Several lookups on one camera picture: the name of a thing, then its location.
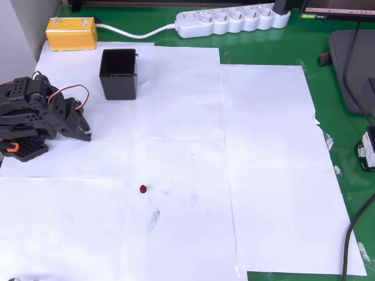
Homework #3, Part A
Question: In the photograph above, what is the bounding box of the red servo cable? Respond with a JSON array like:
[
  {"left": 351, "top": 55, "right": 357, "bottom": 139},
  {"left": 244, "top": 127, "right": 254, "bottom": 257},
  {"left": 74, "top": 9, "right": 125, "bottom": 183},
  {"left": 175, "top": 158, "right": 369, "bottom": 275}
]
[{"left": 47, "top": 84, "right": 90, "bottom": 111}]

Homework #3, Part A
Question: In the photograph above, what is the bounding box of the white power cable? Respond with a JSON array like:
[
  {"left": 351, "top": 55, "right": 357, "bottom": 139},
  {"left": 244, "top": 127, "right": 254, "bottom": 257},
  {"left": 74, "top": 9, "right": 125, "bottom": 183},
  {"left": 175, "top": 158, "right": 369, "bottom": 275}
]
[{"left": 95, "top": 22, "right": 179, "bottom": 40}]

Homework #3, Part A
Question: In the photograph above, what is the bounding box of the black monitor with stickers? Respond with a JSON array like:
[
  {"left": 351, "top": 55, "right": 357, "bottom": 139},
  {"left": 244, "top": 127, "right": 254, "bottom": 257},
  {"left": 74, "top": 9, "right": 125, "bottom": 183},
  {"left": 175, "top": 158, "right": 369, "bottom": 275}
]
[{"left": 298, "top": 0, "right": 375, "bottom": 22}]

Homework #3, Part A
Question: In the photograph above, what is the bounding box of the grey laptop sleeve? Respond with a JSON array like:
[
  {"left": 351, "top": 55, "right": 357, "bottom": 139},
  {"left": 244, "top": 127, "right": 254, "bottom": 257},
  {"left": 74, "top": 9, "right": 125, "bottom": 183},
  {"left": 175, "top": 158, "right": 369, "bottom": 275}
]
[{"left": 328, "top": 29, "right": 375, "bottom": 116}]

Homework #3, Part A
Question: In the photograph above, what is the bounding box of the orange clamp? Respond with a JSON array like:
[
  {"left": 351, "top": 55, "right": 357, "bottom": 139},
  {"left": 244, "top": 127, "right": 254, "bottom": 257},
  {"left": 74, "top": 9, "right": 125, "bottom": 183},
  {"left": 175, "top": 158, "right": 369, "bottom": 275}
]
[{"left": 0, "top": 139, "right": 20, "bottom": 153}]

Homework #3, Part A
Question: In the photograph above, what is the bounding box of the black plug adapter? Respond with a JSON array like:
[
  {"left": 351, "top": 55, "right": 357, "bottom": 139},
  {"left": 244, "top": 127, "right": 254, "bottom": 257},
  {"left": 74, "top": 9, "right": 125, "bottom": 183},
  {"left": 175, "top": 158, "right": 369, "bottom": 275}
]
[{"left": 272, "top": 0, "right": 292, "bottom": 16}]

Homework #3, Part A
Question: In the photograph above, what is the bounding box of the thin black cable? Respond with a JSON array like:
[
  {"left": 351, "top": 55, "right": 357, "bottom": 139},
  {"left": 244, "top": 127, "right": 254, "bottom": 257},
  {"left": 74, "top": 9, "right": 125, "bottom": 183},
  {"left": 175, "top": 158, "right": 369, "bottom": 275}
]
[{"left": 343, "top": 20, "right": 375, "bottom": 127}]

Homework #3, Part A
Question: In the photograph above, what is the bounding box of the red and black tag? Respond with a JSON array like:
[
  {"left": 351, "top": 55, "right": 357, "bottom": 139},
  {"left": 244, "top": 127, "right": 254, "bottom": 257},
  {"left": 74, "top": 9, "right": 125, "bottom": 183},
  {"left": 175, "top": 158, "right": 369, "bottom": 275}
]
[{"left": 318, "top": 52, "right": 333, "bottom": 67}]

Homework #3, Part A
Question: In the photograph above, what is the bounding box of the yellow cardboard box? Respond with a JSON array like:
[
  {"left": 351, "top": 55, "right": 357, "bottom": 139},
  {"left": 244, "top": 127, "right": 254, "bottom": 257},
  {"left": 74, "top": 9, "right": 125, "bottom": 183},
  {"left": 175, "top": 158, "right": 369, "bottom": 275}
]
[{"left": 45, "top": 16, "right": 99, "bottom": 52}]

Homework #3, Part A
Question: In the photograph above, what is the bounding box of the small printed cardboard box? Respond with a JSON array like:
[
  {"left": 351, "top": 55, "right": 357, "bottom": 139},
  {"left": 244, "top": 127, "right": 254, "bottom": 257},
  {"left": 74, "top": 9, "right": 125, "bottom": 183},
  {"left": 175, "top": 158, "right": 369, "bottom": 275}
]
[{"left": 354, "top": 125, "right": 375, "bottom": 173}]

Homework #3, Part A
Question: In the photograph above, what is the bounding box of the thick black cable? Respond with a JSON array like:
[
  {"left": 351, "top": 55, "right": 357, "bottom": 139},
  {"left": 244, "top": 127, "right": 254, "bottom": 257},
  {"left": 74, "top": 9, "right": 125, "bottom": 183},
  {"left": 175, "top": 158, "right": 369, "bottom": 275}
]
[{"left": 340, "top": 194, "right": 375, "bottom": 281}]

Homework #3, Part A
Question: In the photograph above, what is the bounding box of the green desk mat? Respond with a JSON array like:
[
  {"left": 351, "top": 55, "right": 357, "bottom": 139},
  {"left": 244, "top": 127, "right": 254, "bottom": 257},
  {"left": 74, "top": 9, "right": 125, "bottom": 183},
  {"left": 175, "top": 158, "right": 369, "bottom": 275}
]
[{"left": 56, "top": 3, "right": 375, "bottom": 281}]

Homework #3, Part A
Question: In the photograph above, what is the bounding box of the black device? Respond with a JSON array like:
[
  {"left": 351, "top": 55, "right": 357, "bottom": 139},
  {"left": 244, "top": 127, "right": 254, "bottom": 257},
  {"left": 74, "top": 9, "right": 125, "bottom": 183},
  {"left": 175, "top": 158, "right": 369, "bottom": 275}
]
[{"left": 367, "top": 77, "right": 375, "bottom": 118}]

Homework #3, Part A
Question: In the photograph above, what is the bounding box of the black square cup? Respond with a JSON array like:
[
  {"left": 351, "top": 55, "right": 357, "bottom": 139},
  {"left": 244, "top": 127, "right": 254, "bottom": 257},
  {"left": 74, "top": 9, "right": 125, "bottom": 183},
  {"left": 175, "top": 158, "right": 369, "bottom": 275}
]
[{"left": 98, "top": 48, "right": 139, "bottom": 101}]

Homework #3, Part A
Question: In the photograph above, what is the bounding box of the white power strip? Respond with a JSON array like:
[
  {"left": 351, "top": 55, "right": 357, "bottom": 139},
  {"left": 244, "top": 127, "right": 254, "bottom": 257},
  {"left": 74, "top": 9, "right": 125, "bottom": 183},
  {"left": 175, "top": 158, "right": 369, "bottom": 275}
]
[{"left": 175, "top": 3, "right": 292, "bottom": 39}]

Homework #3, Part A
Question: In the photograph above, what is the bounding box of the black stand foot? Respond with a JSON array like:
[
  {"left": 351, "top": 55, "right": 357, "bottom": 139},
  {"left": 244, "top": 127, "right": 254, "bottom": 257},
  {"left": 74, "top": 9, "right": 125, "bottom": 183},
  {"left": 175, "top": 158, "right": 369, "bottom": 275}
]
[{"left": 71, "top": 0, "right": 89, "bottom": 13}]

